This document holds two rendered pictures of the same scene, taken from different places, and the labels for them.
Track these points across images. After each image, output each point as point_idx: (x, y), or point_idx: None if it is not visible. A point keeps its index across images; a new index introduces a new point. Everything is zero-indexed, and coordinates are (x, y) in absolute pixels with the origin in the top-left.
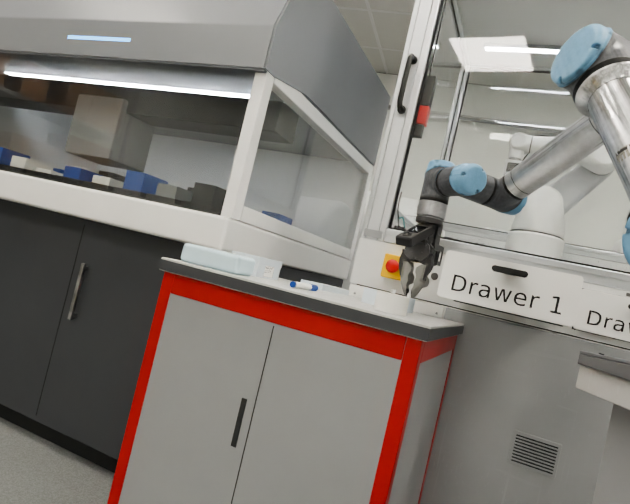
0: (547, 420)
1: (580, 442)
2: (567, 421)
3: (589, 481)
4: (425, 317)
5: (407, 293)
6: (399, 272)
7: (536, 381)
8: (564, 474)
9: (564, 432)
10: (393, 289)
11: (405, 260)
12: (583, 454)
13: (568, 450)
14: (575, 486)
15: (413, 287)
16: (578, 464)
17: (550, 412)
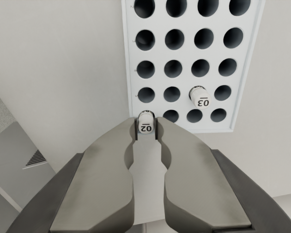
0: (27, 179)
1: (6, 177)
2: (9, 187)
3: (13, 159)
4: (64, 73)
5: (154, 124)
6: (226, 157)
7: (22, 206)
8: (29, 154)
9: (15, 177)
10: (200, 95)
11: (239, 231)
12: (8, 171)
13: (19, 168)
14: (24, 152)
15: (126, 126)
16: (15, 164)
17: (21, 186)
